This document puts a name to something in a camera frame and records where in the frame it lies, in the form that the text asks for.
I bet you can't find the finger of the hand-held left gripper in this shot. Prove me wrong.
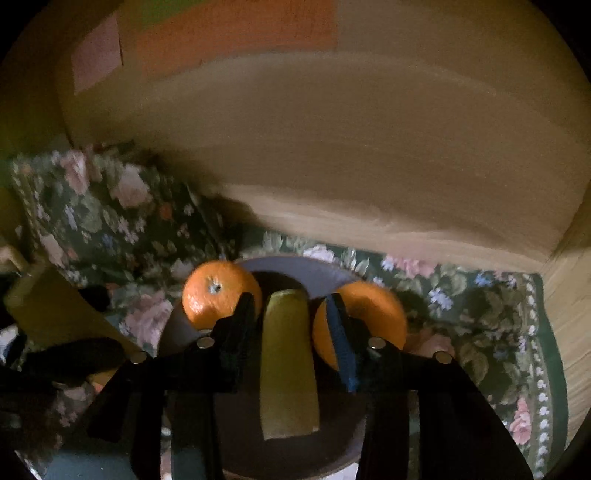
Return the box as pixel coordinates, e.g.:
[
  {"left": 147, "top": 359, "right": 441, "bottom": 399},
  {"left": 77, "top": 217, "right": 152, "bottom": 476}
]
[{"left": 18, "top": 338, "right": 126, "bottom": 386}]

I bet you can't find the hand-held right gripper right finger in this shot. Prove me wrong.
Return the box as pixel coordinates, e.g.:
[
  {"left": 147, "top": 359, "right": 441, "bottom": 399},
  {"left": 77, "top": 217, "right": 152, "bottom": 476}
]
[{"left": 324, "top": 293, "right": 533, "bottom": 480}]

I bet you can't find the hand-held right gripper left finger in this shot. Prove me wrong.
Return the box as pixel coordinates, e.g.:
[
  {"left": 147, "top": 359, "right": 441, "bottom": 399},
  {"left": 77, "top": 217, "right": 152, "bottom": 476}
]
[{"left": 87, "top": 293, "right": 257, "bottom": 480}]

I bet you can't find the orange with dark navel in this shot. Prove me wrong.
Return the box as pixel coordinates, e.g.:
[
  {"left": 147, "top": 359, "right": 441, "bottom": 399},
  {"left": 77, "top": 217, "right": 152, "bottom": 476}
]
[{"left": 182, "top": 260, "right": 263, "bottom": 331}]

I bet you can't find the plain orange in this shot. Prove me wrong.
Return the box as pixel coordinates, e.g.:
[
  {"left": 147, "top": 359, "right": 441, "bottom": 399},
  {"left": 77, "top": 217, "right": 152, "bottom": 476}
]
[{"left": 312, "top": 281, "right": 408, "bottom": 373}]

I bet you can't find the yellow-green banana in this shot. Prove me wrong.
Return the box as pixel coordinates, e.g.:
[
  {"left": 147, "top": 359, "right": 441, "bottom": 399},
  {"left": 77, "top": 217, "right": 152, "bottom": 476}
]
[{"left": 259, "top": 289, "right": 321, "bottom": 440}]

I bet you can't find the grey round plate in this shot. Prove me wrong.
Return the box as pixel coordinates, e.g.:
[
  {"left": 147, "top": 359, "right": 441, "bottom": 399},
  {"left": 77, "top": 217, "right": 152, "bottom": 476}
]
[{"left": 157, "top": 256, "right": 372, "bottom": 480}]

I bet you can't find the yellow banana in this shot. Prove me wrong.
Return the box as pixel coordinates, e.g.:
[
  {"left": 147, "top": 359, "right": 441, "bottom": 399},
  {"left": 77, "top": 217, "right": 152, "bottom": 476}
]
[{"left": 4, "top": 265, "right": 141, "bottom": 386}]

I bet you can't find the floral blanket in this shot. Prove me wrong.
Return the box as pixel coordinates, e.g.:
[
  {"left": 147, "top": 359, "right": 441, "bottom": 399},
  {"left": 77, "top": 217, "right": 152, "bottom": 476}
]
[{"left": 0, "top": 233, "right": 570, "bottom": 480}]

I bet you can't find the floral pillow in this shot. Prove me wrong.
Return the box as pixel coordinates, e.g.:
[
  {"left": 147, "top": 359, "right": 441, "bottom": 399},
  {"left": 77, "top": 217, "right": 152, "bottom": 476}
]
[{"left": 10, "top": 142, "right": 243, "bottom": 301}]

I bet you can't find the brown wooden headboard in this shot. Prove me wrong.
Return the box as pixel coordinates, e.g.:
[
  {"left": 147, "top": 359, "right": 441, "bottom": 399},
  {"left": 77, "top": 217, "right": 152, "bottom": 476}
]
[{"left": 58, "top": 48, "right": 580, "bottom": 274}]

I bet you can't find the colourful wall poster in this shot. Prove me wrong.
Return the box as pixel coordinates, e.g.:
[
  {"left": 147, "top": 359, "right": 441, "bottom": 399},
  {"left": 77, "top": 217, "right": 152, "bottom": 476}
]
[{"left": 70, "top": 0, "right": 339, "bottom": 95}]

